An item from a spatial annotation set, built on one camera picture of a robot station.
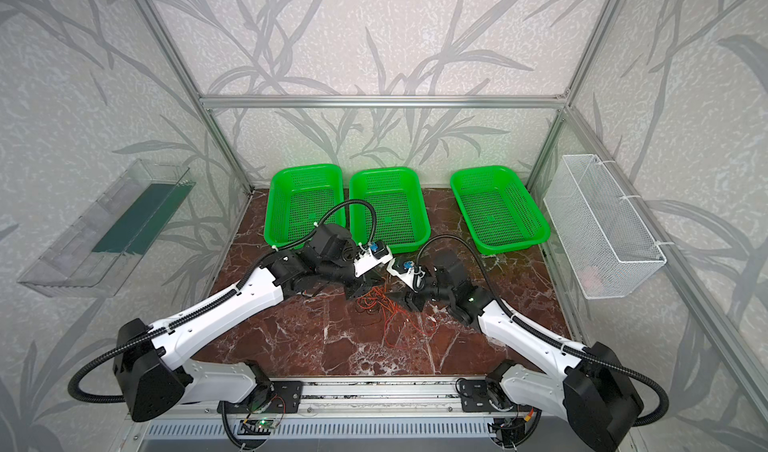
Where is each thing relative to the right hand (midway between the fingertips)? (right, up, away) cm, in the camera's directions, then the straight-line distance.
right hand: (394, 271), depth 78 cm
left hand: (-2, +1, -5) cm, 6 cm away
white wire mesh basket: (+44, +9, -16) cm, 48 cm away
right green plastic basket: (+38, +16, +34) cm, 53 cm away
